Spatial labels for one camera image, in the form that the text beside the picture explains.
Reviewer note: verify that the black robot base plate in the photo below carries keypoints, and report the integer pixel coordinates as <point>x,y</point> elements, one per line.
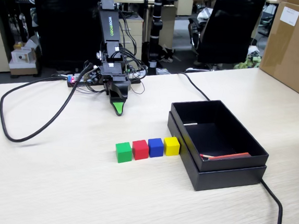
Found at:
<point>135,81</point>

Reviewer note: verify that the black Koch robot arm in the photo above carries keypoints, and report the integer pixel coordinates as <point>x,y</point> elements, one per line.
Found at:
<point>108,24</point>

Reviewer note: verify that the white shipping label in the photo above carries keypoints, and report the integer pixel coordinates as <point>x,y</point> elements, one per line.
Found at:
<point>290,16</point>

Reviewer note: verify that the white carton on floor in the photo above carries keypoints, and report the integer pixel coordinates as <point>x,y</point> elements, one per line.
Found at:
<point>22,68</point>

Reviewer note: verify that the green toy pile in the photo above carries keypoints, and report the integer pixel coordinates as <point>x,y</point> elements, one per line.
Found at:
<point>248,63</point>

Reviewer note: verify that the red pencil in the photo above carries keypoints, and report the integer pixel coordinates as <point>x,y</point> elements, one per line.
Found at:
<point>226,156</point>

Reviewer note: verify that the black box inner tray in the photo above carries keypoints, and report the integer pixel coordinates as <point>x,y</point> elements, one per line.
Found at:
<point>215,138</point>

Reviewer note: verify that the small white product box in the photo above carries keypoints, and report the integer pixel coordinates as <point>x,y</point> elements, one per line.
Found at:
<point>20,57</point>

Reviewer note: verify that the large brown cardboard box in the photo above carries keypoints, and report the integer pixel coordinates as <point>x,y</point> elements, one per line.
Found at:
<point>295,56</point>

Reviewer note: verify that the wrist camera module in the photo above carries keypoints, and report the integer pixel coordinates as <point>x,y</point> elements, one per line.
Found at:
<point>95,77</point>

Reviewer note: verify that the black chair with armrest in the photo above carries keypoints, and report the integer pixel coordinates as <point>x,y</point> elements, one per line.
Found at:
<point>232,32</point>

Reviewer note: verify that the green wooden cube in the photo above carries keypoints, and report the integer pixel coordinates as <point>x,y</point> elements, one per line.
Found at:
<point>123,153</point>

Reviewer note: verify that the red wooden cube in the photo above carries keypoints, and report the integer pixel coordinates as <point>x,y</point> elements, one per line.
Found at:
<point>140,150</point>

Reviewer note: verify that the wide black office chair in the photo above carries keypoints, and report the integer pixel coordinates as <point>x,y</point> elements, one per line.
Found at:
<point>63,18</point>

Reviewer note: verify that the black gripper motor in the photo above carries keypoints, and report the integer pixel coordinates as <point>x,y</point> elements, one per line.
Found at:
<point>111,72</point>

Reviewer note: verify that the yellow wooden cube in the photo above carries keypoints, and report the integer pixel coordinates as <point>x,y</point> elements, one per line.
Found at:
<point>171,146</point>

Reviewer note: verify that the pink blue controller board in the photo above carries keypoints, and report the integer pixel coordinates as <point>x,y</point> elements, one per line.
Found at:
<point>72,79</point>

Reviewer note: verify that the blue wooden cube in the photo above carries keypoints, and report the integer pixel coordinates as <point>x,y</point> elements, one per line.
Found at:
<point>155,148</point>

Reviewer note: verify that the black vertical pole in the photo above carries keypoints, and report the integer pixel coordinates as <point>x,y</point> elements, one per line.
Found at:
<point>155,39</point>

